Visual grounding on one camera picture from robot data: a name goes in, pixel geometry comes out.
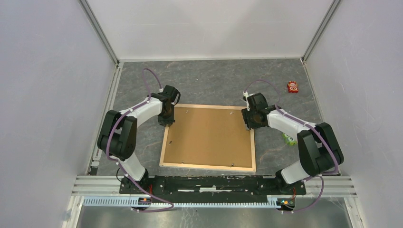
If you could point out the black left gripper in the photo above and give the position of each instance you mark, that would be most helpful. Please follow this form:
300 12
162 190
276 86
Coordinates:
168 121

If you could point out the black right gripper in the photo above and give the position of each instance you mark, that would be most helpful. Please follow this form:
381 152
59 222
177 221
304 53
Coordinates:
246 116

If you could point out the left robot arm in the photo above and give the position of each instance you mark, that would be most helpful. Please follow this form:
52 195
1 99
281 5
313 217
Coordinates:
117 137

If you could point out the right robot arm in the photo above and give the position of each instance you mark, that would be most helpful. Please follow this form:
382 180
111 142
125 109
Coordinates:
318 148

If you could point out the red monster toy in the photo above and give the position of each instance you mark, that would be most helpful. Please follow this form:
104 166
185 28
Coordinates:
292 87

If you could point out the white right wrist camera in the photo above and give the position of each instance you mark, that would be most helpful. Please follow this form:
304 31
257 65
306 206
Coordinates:
245 96

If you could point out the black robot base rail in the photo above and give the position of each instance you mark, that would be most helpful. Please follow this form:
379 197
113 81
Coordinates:
162 193

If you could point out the aluminium corner post left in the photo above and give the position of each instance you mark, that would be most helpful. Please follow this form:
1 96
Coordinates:
98 30

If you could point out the aluminium corner post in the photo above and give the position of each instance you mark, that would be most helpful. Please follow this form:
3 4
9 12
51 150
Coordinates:
321 29
98 30

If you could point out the aluminium corner post right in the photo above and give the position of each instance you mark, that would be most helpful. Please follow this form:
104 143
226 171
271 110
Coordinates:
321 29

